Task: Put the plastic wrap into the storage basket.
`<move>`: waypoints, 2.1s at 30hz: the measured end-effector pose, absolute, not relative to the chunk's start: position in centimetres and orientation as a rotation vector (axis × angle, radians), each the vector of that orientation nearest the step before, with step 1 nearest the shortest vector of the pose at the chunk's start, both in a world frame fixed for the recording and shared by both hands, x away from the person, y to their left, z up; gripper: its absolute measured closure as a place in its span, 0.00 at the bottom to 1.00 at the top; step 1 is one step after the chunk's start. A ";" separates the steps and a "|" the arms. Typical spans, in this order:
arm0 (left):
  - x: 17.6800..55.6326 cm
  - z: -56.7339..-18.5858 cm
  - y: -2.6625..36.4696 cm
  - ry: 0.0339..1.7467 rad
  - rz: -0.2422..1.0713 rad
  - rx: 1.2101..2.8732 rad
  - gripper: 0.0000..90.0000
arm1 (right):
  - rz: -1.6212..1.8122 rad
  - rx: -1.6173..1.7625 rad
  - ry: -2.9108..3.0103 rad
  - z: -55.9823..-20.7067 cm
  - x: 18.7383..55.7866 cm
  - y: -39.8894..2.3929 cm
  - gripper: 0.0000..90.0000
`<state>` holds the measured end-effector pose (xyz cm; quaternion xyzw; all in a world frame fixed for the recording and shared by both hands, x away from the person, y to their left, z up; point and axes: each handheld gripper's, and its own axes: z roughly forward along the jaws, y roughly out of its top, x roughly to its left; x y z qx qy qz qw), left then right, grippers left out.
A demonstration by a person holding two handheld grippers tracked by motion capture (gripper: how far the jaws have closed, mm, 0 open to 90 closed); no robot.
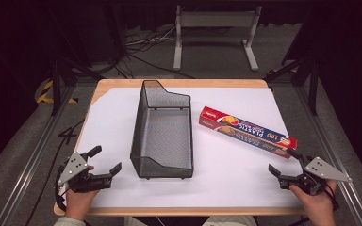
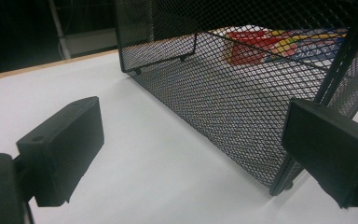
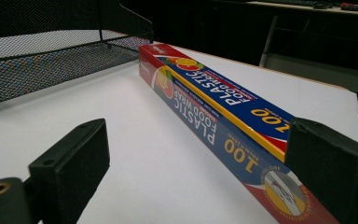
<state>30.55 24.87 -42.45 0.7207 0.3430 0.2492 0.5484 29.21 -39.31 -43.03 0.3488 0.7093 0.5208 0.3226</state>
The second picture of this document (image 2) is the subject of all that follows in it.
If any colourful printed packet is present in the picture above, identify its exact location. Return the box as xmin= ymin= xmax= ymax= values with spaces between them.
xmin=213 ymin=25 xmax=349 ymax=70

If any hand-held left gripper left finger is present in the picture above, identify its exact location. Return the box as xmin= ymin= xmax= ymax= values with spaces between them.
xmin=15 ymin=95 xmax=105 ymax=208

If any black wire mesh basket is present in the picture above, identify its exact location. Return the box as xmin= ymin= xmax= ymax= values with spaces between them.
xmin=114 ymin=0 xmax=358 ymax=197

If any white metal stand pole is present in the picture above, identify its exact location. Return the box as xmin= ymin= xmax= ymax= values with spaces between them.
xmin=48 ymin=0 xmax=73 ymax=60

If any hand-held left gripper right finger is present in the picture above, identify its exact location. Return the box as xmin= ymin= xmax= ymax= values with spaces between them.
xmin=281 ymin=98 xmax=358 ymax=209

